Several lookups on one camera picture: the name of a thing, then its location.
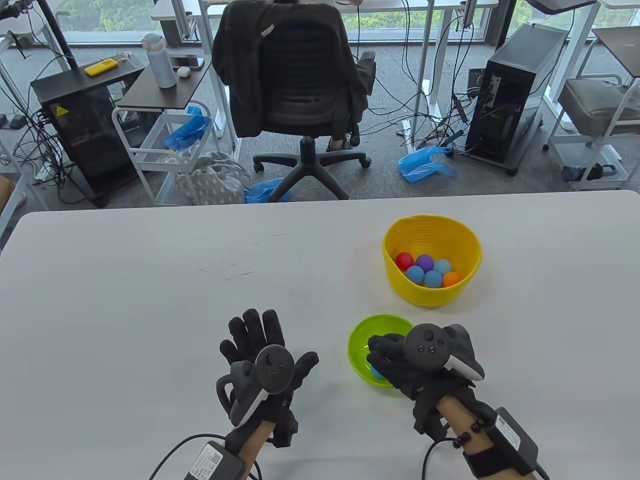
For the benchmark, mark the person's left hand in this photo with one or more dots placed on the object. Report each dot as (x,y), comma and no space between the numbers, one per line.
(252,330)

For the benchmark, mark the person's right hand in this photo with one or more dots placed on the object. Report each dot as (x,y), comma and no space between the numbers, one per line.
(390,357)

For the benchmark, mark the black white handheld controller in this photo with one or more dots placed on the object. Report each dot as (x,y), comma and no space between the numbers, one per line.
(425,345)
(275,362)

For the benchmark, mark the yellow fabric basket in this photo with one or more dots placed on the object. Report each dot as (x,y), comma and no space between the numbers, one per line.
(430,297)

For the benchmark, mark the red ping pong ball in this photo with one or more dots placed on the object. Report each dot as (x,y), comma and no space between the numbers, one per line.
(405,260)

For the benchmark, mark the orange ping pong ball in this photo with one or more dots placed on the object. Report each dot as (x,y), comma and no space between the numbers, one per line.
(452,279)

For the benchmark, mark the purple ping pong ball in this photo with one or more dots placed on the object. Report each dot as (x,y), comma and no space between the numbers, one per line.
(425,262)

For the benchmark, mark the person's right forearm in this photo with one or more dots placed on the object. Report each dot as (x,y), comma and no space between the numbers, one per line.
(457,412)

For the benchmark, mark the green plastic bowl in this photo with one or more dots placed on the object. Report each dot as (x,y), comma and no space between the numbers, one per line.
(370,327)

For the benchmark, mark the black wrist sensor box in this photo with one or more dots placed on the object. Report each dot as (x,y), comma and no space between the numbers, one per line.
(515,440)
(216,462)

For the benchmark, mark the blue plastic bag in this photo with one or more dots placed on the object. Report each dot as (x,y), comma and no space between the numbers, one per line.
(260,191)
(187,131)
(420,167)

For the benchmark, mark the grey patterned cloth bag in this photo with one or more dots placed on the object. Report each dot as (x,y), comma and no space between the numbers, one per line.
(215,182)

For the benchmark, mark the black office chair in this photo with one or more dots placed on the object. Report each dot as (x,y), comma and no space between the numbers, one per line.
(310,165)

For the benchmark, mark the white trolley cart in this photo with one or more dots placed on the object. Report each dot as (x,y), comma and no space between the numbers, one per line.
(150,159)

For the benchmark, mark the white power strip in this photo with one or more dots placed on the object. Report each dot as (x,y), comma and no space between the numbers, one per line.
(407,135)

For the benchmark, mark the black equipment cabinet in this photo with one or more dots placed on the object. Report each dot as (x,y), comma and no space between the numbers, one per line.
(95,135)

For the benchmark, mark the dark jacket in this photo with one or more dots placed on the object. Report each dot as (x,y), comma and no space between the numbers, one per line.
(237,75)

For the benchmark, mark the white earbuds case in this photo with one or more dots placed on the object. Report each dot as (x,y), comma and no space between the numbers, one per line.
(183,72)

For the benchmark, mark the black smartphone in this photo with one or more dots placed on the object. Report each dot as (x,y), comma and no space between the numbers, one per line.
(187,62)

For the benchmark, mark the grey thermos bottle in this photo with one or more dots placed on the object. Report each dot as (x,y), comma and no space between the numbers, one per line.
(161,65)

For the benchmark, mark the black computer tower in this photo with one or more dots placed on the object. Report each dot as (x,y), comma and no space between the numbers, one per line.
(510,100)

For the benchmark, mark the yellow phone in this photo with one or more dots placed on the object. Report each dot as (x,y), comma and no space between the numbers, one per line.
(101,66)

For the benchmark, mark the black tripod pole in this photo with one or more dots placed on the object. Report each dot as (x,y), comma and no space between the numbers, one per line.
(57,35)

